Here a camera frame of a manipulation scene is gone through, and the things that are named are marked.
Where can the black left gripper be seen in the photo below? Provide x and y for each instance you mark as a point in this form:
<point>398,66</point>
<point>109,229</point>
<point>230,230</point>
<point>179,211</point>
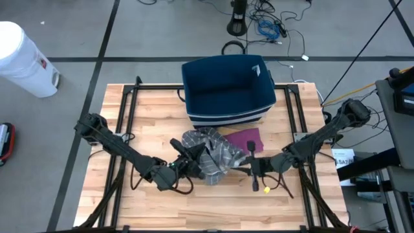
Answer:
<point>191,165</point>

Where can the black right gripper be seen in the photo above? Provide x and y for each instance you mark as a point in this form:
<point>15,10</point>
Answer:
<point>260,166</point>

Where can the grey checked towel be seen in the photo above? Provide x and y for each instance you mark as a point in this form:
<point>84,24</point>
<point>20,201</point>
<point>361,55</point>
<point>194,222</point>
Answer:
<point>220,155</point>

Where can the purple towel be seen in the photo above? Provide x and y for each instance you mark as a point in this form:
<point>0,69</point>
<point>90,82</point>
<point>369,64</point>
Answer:
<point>246,137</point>

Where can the navy white striped basket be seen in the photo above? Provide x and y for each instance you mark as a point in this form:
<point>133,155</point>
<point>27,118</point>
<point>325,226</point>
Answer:
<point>226,94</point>

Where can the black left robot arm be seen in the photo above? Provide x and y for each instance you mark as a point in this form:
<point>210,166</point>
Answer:
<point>123,149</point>

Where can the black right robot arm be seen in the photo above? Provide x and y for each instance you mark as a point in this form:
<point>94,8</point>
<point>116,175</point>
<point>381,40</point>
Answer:
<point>323,132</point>

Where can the small yellow tag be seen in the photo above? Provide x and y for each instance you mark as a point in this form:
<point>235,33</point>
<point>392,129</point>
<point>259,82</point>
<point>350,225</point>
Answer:
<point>266,190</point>

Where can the metal mounting plate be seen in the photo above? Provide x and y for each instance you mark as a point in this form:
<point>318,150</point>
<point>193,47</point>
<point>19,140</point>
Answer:
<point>299,137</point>

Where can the white paper sheet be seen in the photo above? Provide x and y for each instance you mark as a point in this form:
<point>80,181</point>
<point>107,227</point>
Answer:
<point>343,161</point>

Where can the white plug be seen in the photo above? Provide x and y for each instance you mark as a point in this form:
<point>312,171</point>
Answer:
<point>305,57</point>

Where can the black stand base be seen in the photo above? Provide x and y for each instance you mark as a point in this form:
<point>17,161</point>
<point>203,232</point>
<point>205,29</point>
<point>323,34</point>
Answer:
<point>237,27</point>

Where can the black power strip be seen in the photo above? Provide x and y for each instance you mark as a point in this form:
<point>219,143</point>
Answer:
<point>280,29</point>

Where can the grey side table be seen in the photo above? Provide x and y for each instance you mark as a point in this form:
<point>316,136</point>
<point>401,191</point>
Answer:
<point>391,129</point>

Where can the thin black pole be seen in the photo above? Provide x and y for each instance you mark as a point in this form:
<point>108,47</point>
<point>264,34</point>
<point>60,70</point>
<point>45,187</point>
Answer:
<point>362,52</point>

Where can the black equipment box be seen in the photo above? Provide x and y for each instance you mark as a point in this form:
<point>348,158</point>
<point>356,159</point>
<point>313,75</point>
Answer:
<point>404,103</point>

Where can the red black device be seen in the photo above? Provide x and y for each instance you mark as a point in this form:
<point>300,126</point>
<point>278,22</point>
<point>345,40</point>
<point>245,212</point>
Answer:
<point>4,139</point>

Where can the white trash bin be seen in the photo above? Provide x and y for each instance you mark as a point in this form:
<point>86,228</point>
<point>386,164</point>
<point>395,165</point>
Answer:
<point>22,61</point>

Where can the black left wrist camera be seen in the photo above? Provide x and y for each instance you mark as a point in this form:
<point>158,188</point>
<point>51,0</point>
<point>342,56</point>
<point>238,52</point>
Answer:
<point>177,144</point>

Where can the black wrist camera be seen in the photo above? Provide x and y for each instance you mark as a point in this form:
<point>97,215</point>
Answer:
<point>251,146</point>
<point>177,144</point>

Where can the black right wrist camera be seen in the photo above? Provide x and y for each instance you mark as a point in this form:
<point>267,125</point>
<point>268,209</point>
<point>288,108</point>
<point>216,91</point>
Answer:
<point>251,146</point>

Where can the black aluminium table frame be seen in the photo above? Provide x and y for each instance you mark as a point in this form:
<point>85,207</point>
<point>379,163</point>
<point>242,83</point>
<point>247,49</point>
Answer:
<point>155,86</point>

